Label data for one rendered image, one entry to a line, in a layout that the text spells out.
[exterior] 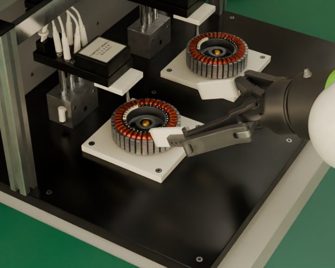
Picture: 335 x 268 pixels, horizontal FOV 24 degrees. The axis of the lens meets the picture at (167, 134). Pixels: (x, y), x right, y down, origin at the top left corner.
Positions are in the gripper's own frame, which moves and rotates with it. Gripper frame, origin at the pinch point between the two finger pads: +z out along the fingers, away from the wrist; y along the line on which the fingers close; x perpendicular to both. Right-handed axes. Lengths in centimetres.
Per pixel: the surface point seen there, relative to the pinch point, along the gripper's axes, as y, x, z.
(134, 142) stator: -4.9, -1.9, 7.3
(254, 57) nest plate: 30.2, -6.3, 5.6
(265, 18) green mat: 49, -7, 13
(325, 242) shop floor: 66, -81, 30
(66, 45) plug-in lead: -2.5, 14.4, 14.9
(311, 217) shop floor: 73, -79, 36
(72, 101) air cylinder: -2.8, 4.9, 19.0
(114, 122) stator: -3.0, 0.6, 11.6
